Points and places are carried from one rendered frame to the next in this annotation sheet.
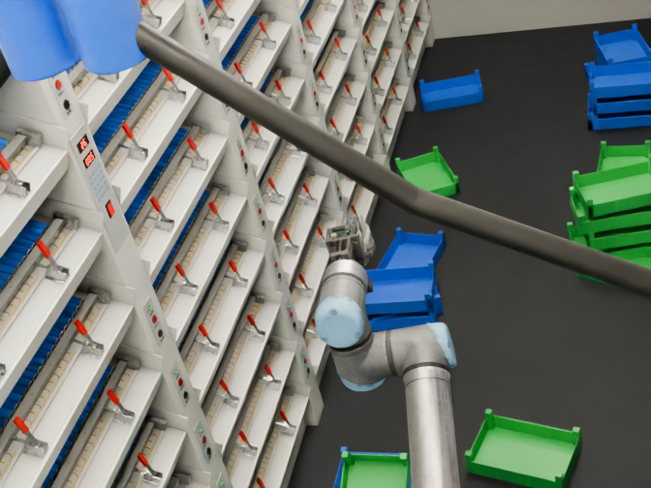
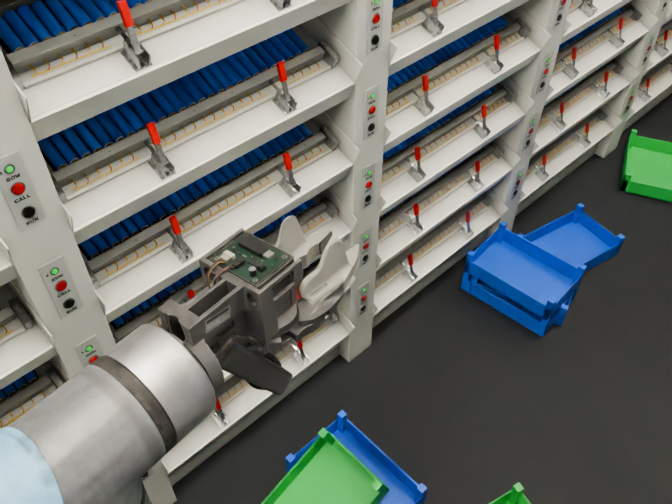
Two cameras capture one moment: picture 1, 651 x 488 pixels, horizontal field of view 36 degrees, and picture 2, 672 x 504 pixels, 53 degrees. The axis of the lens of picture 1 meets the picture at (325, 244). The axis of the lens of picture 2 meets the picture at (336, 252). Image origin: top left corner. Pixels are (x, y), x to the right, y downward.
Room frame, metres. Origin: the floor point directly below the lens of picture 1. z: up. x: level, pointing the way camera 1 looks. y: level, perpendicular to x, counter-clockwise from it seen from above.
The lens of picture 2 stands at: (1.36, -0.27, 1.67)
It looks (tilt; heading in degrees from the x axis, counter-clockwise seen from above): 46 degrees down; 25
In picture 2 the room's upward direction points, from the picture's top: straight up
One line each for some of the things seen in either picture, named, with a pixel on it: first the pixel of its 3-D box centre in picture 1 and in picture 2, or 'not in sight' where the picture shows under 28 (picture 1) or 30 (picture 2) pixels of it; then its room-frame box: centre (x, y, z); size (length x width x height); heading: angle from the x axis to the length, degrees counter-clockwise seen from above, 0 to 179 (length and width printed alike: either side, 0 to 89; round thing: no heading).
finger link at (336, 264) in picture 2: (362, 227); (333, 262); (1.75, -0.09, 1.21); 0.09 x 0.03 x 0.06; 159
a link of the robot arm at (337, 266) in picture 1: (343, 283); (158, 379); (1.58, -0.01, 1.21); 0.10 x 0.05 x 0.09; 77
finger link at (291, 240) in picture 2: not in sight; (293, 241); (1.77, -0.04, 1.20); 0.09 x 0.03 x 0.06; 174
